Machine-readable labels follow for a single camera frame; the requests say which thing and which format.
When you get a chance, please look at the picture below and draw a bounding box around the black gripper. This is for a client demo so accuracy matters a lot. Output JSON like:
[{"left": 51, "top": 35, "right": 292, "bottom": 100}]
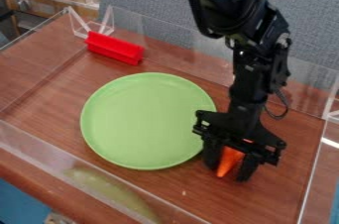
[{"left": 194, "top": 110, "right": 286, "bottom": 181}]

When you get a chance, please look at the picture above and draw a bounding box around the green round plate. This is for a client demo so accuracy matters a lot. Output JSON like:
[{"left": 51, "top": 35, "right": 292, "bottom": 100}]
[{"left": 81, "top": 72, "right": 217, "bottom": 170}]

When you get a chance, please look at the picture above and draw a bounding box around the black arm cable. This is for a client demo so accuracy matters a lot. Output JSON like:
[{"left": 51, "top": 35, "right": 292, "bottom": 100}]
[{"left": 264, "top": 88, "right": 292, "bottom": 121}]

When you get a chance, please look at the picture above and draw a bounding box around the clear acrylic enclosure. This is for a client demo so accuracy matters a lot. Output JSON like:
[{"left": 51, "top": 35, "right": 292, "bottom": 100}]
[{"left": 0, "top": 4, "right": 339, "bottom": 224}]

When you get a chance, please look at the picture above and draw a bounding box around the red plastic block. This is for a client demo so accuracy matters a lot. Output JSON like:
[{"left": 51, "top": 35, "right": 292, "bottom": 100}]
[{"left": 85, "top": 31, "right": 145, "bottom": 65}]

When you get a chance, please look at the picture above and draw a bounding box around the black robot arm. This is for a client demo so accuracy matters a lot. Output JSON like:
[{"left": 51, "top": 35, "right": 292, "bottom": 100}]
[{"left": 189, "top": 0, "right": 292, "bottom": 181}]

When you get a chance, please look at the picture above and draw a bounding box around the orange toy carrot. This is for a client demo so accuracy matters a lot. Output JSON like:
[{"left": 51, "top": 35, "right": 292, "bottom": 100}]
[{"left": 217, "top": 147, "right": 246, "bottom": 177}]

